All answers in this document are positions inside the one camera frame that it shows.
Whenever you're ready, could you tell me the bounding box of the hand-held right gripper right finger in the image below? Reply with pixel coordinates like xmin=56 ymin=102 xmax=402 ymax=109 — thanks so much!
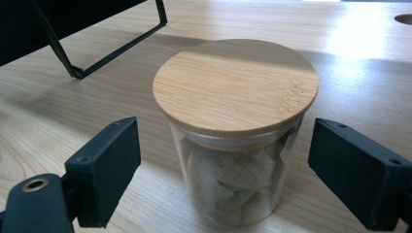
xmin=307 ymin=117 xmax=412 ymax=231

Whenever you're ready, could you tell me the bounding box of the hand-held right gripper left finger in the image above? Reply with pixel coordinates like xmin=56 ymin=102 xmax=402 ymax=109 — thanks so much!
xmin=63 ymin=116 xmax=142 ymax=229

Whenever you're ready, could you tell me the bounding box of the glass jar of tea bags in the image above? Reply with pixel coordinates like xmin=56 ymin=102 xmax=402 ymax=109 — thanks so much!
xmin=152 ymin=38 xmax=320 ymax=227

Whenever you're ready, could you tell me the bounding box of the black metal riser shelf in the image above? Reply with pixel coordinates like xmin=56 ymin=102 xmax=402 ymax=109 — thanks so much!
xmin=0 ymin=0 xmax=168 ymax=81

